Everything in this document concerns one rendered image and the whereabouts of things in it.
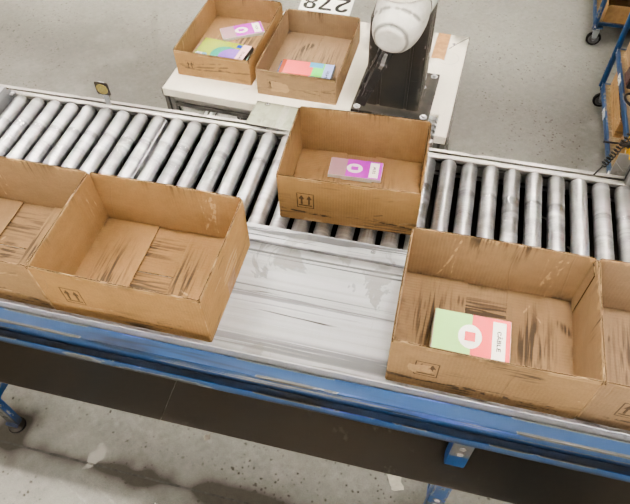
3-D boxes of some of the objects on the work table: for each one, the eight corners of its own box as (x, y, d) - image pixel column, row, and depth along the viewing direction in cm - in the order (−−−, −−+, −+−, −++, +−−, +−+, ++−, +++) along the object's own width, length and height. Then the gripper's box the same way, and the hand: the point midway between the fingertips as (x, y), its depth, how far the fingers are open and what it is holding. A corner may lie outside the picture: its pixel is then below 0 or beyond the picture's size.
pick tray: (284, 26, 233) (282, 2, 225) (252, 86, 211) (248, 61, 203) (216, 16, 238) (212, -8, 231) (177, 74, 216) (171, 49, 208)
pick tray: (360, 41, 226) (361, 17, 218) (336, 105, 204) (336, 81, 196) (288, 32, 231) (286, 7, 223) (256, 93, 208) (253, 69, 201)
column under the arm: (367, 65, 217) (373, -24, 191) (439, 76, 212) (455, -13, 186) (350, 110, 202) (353, 21, 176) (427, 124, 197) (442, 33, 171)
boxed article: (220, 32, 231) (219, 28, 230) (260, 24, 233) (260, 20, 232) (224, 42, 226) (223, 39, 225) (265, 35, 229) (265, 31, 228)
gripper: (405, 57, 146) (367, 123, 165) (415, 16, 156) (379, 82, 175) (376, 44, 145) (342, 112, 164) (389, 4, 156) (355, 72, 174)
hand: (365, 88), depth 167 cm, fingers open, 5 cm apart
